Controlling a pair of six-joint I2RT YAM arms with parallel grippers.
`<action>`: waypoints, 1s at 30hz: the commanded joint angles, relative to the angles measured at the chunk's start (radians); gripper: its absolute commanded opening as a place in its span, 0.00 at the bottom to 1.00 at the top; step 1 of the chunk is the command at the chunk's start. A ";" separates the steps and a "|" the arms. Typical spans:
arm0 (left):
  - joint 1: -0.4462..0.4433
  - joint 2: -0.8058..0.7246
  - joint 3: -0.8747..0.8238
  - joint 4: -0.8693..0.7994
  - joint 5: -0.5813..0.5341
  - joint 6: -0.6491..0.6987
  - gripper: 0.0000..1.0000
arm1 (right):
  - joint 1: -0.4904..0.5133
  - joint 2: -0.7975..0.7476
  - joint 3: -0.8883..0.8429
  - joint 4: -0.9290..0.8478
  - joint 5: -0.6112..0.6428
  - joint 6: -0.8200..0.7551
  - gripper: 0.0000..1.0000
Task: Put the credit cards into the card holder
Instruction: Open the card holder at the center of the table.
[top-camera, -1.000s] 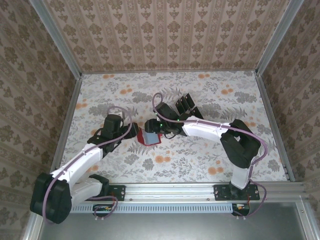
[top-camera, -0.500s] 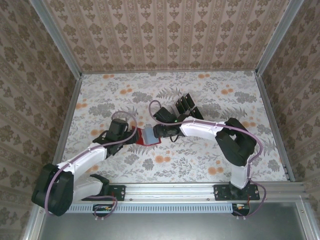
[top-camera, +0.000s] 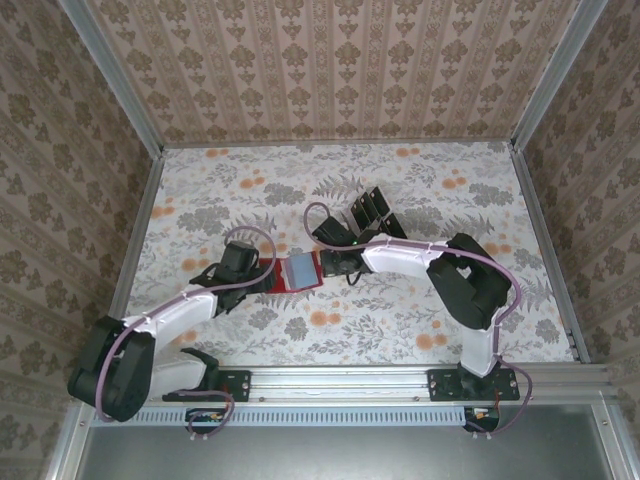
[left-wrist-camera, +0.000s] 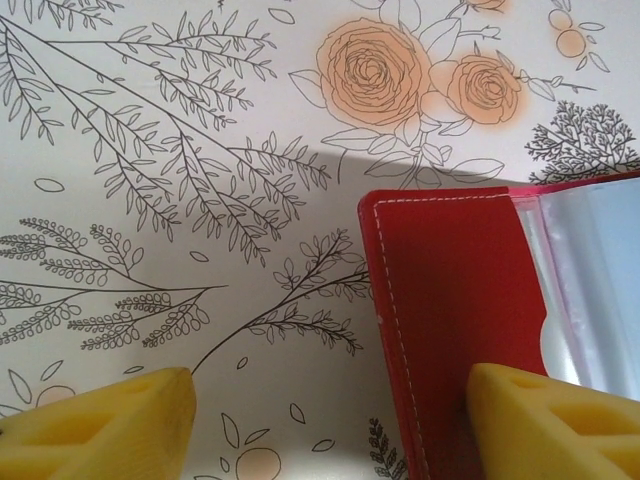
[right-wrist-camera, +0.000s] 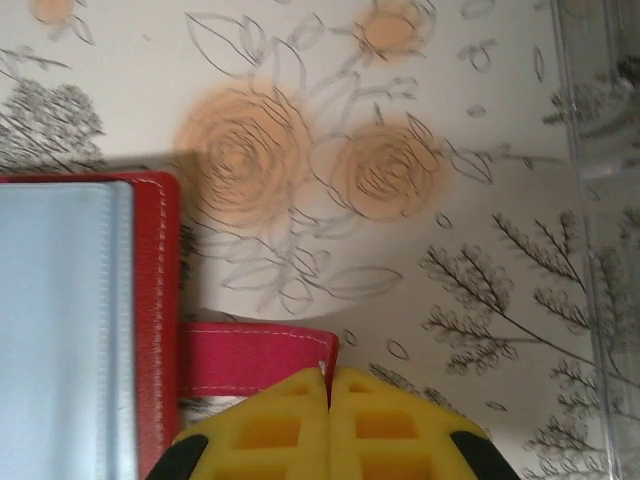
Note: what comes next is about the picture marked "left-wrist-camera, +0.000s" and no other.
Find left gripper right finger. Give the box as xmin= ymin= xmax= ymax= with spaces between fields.
xmin=461 ymin=362 xmax=640 ymax=480

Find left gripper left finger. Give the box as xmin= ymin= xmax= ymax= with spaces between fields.
xmin=0 ymin=366 xmax=197 ymax=480

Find red card holder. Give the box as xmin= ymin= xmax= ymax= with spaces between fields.
xmin=356 ymin=169 xmax=640 ymax=480

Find floral table cover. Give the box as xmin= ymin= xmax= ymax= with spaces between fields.
xmin=0 ymin=0 xmax=640 ymax=480

